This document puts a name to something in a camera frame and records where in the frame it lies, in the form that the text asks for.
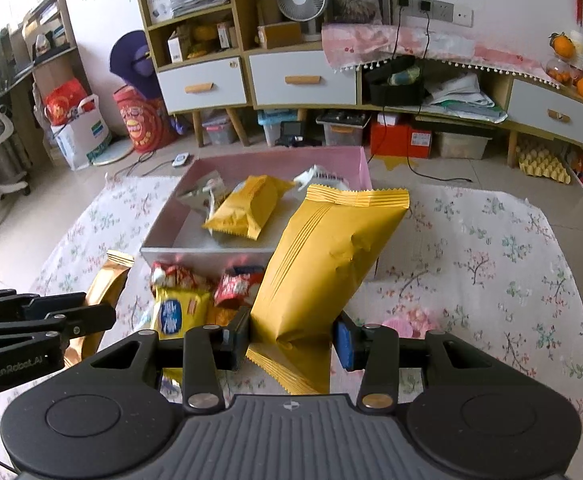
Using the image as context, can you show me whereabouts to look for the white box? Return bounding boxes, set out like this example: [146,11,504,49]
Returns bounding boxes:
[145,0,173,23]

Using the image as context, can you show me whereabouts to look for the golden brown snack packet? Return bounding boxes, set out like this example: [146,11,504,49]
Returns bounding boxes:
[64,249,135,367]

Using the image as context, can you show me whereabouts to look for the clear bin dark contents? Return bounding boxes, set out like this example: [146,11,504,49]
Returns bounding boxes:
[316,112,371,147]

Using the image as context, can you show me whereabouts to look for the yellow blue label chips packet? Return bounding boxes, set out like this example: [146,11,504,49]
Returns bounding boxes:
[144,284,213,343]

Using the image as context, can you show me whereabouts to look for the red printed bag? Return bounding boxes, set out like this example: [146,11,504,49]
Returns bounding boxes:
[112,85,177,153]

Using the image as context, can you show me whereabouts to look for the brown cardboard box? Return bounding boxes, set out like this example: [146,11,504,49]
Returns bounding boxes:
[257,21,303,50]

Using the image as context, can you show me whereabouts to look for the wooden bookshelf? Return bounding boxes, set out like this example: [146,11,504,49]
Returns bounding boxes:
[0,0,92,111]

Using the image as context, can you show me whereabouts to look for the pink floral snack packet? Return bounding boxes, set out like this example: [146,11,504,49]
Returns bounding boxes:
[381,307,443,341]

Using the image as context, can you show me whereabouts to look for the pink patterned cloth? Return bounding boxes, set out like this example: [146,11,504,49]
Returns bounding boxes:
[321,24,572,83]

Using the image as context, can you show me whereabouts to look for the yellow egg tray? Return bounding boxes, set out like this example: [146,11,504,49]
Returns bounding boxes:
[516,140,572,183]

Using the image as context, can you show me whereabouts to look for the purple hat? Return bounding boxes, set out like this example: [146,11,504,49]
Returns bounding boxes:
[110,30,162,103]

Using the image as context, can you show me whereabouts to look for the tall wooden shelf cabinet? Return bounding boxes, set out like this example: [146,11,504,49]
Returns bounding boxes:
[136,0,254,148]

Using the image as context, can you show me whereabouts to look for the red box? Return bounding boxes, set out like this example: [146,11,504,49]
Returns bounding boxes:
[370,121,433,160]

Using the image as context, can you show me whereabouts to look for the floral cloth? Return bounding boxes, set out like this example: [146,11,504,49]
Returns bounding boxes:
[0,175,583,480]

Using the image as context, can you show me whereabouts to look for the white shopping bag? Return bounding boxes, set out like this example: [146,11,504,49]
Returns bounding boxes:
[51,94,112,171]

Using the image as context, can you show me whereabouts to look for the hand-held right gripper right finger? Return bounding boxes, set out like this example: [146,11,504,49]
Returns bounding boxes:
[333,309,493,413]

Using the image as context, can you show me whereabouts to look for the large yellow snack packet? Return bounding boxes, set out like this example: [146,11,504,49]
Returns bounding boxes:
[245,184,411,396]

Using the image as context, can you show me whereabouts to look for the black power cable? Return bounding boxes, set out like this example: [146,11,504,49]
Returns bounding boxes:
[369,0,473,183]

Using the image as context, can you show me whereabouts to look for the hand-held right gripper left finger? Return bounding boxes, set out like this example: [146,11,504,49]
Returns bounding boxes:
[90,305,253,414]

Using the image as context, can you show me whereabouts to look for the white nut kernel packet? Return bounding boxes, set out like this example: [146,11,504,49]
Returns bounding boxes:
[176,170,228,221]

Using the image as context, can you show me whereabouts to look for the pink cardboard box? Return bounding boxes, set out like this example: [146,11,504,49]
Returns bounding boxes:
[140,146,372,281]

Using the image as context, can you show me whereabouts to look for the grey wall socket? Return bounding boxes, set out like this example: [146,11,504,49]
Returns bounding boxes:
[396,0,455,21]

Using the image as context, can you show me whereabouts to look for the black device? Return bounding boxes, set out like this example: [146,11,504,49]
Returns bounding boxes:
[278,121,305,146]

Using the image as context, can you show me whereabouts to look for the low wooden cabinet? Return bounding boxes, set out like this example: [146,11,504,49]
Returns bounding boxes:
[244,40,583,168]

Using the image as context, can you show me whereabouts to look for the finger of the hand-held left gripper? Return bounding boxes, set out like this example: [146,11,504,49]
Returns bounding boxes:
[0,304,117,357]
[0,289,88,323]

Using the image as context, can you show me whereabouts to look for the blue storage bin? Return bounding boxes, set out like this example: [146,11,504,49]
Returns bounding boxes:
[257,110,302,146]

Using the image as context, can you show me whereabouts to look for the small clear storage bin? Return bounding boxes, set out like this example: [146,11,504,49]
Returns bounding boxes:
[204,115,237,146]

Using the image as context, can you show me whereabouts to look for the folded clothes pile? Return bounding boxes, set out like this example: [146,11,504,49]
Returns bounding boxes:
[421,72,509,123]

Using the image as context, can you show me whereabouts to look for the black basket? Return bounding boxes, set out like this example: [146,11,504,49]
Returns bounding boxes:
[364,57,425,107]

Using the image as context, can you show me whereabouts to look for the round white base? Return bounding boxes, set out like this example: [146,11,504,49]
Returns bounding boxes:
[91,140,134,166]

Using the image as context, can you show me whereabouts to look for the small yellow snack packet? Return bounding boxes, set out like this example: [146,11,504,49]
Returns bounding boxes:
[202,175,296,241]

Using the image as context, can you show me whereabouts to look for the white drawer wooden handle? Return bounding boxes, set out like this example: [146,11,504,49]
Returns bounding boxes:
[248,50,358,108]
[157,56,248,115]
[505,79,583,133]

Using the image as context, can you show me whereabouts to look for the red snack packet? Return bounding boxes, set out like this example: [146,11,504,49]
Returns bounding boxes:
[214,267,264,309]
[151,260,213,293]

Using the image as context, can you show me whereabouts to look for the red gift bag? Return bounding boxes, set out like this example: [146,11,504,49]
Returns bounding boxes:
[45,79,94,126]

